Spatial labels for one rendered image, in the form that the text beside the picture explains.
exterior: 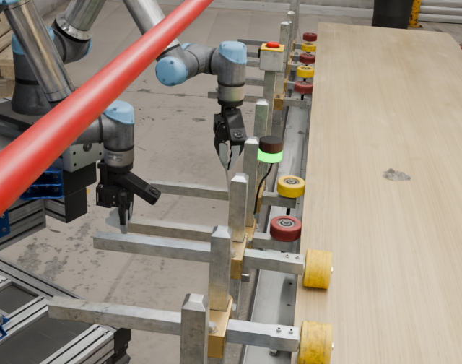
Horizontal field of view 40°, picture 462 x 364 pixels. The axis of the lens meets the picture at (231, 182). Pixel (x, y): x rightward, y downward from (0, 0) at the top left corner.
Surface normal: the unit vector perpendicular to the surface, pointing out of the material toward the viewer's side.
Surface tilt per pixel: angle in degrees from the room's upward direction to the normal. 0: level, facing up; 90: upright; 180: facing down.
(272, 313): 0
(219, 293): 90
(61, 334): 0
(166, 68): 90
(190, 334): 90
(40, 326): 0
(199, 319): 90
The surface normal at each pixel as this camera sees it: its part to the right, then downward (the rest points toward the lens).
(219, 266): -0.14, 0.42
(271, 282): 0.06, -0.90
